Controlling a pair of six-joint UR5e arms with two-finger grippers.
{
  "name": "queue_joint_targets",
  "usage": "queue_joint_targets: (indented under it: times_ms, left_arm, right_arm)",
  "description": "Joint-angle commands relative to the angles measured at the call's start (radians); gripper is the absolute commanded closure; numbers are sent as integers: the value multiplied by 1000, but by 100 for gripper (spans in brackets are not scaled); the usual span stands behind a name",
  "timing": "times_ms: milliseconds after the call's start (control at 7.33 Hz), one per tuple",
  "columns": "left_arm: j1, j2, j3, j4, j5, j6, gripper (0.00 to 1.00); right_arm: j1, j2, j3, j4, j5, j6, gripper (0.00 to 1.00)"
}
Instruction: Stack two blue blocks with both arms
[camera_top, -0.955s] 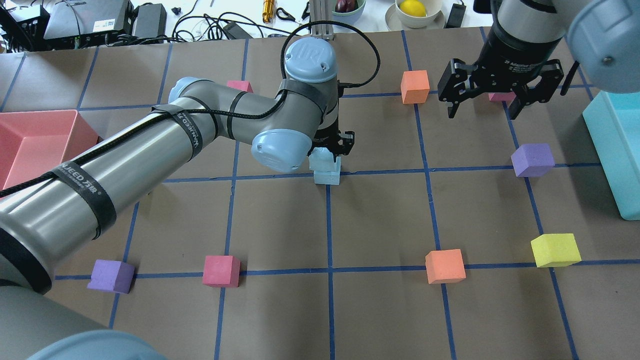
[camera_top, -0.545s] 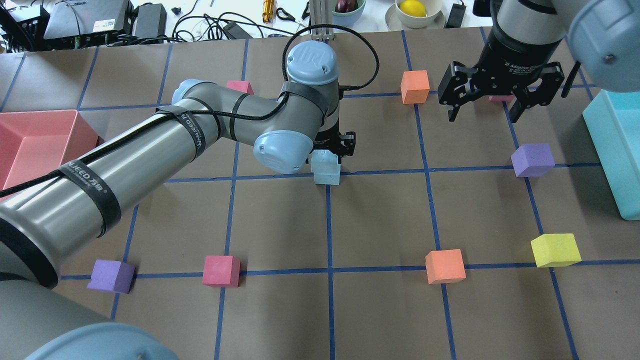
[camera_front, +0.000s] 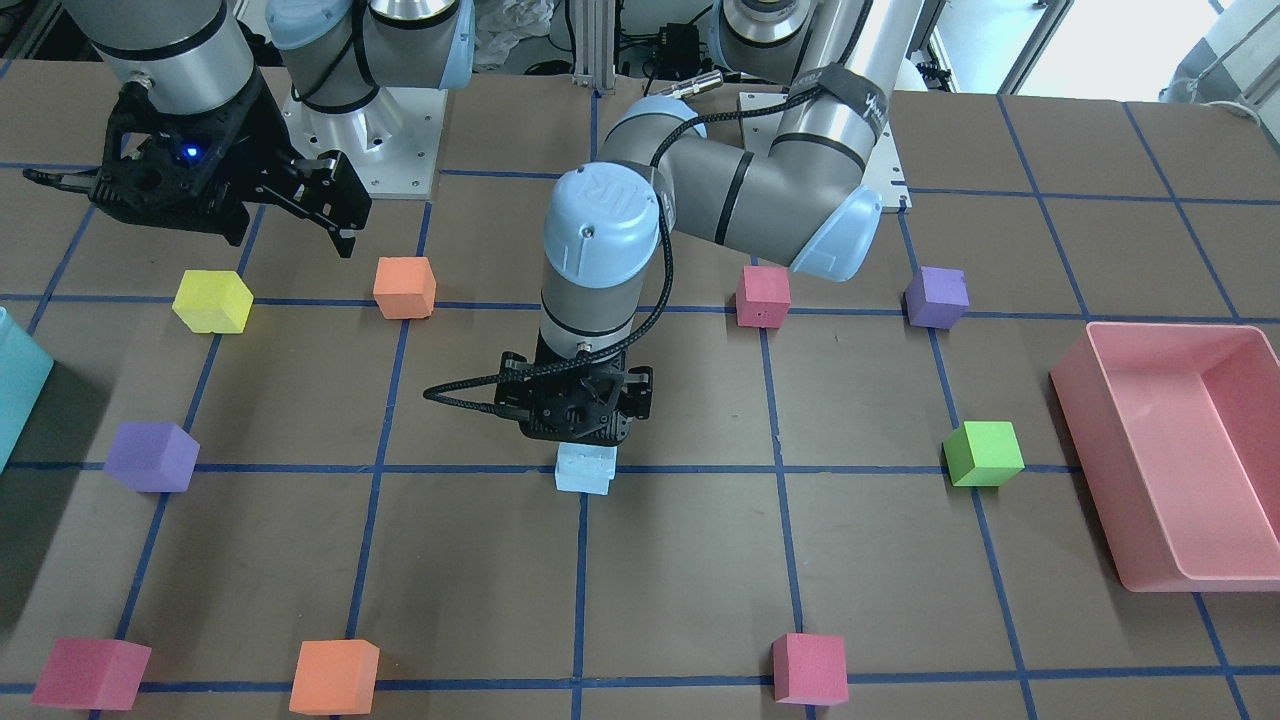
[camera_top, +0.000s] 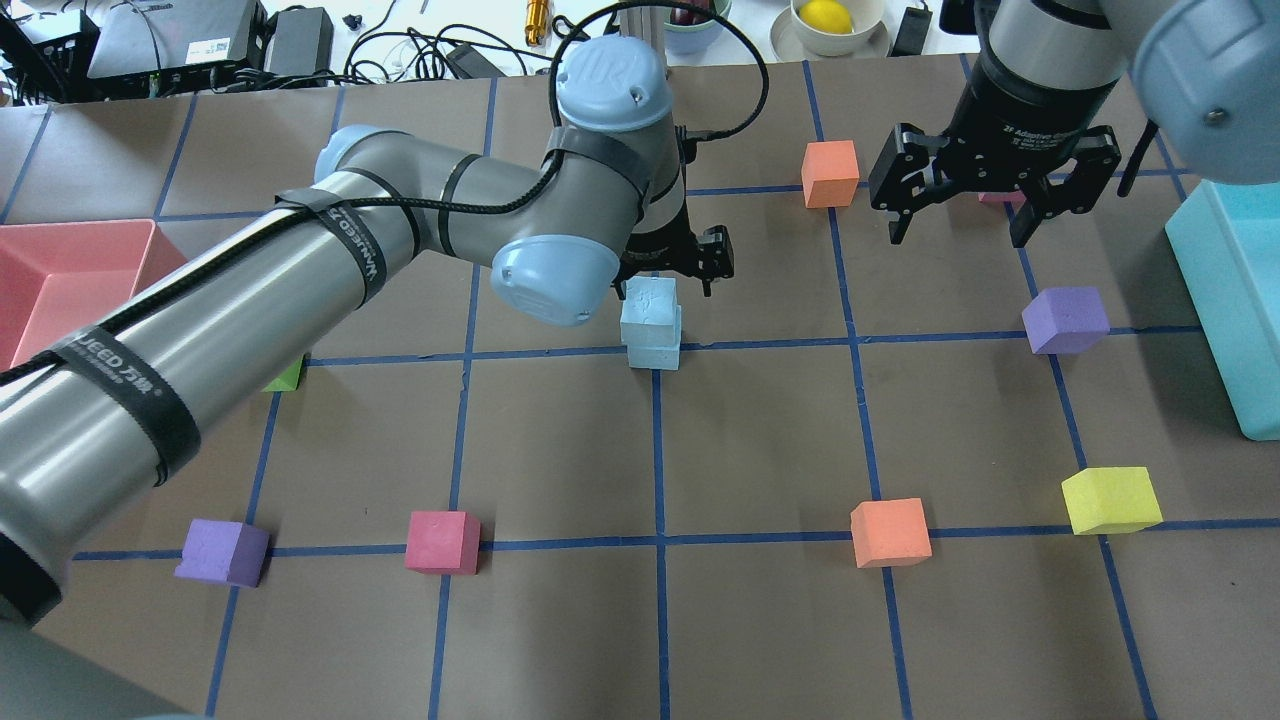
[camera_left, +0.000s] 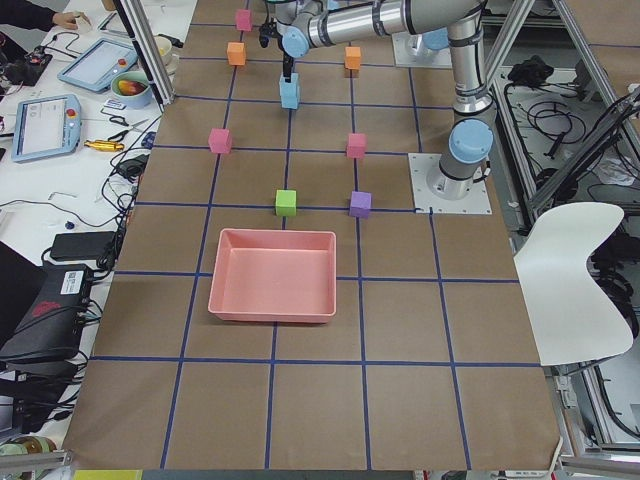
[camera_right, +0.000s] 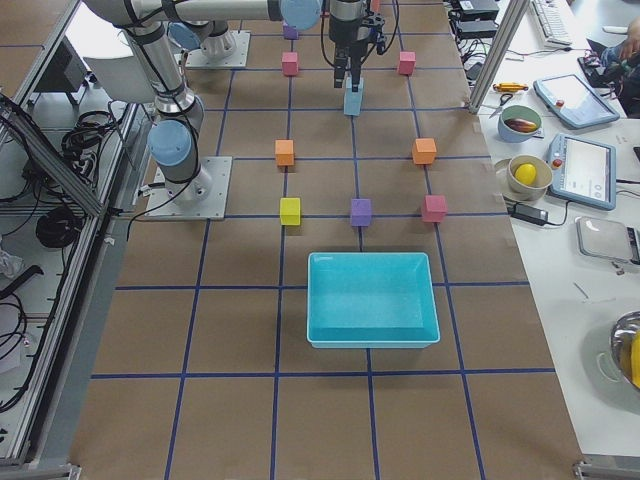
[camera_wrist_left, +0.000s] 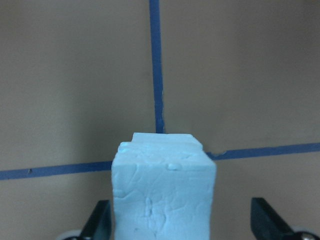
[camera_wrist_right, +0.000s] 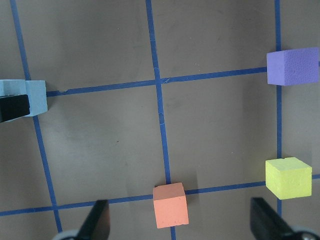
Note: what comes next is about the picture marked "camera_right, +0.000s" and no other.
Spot green bowl with fruit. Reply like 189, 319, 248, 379
497, 105, 542, 143

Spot orange block upper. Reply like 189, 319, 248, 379
412, 138, 437, 165

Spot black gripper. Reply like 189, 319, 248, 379
328, 7, 386, 92

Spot pink block upper left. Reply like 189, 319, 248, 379
397, 50, 416, 76

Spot yellow block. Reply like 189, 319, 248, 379
279, 197, 302, 226

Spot black power adapter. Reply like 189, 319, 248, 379
507, 202, 548, 226

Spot orange block lower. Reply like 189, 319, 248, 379
274, 139, 295, 167

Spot teach pendant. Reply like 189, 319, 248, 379
533, 74, 620, 129
547, 134, 617, 211

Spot grey kitchen scale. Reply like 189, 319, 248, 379
576, 216, 639, 265

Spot teach pendant far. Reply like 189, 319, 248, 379
533, 74, 620, 129

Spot bowl with lemon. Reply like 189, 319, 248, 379
494, 155, 553, 201

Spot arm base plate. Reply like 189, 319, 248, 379
145, 156, 233, 221
183, 30, 251, 70

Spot metal bowl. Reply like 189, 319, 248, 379
596, 311, 639, 392

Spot yellow lemon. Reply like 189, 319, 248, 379
514, 163, 537, 186

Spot light blue block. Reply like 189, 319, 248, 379
344, 78, 364, 104
343, 97, 362, 117

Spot cyan plastic bin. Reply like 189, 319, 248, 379
306, 252, 441, 349

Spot pink block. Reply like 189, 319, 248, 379
421, 195, 448, 223
281, 51, 299, 77
397, 50, 416, 76

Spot purple block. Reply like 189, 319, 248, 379
282, 22, 299, 40
350, 198, 373, 227

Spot pink block lower left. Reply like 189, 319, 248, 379
281, 51, 299, 77

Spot purple block lower left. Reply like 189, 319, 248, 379
282, 22, 299, 40

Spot orange block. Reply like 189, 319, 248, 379
274, 139, 295, 167
412, 138, 437, 165

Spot teach pendant near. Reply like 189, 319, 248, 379
547, 134, 617, 211

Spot black handled scissors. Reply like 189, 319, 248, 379
490, 92, 514, 118

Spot pink block upper right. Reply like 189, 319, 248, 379
421, 195, 448, 223

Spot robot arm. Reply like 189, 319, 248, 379
163, 1, 386, 93
86, 1, 321, 218

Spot purple block right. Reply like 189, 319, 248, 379
350, 198, 373, 227

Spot aluminium frame post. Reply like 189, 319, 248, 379
468, 0, 529, 114

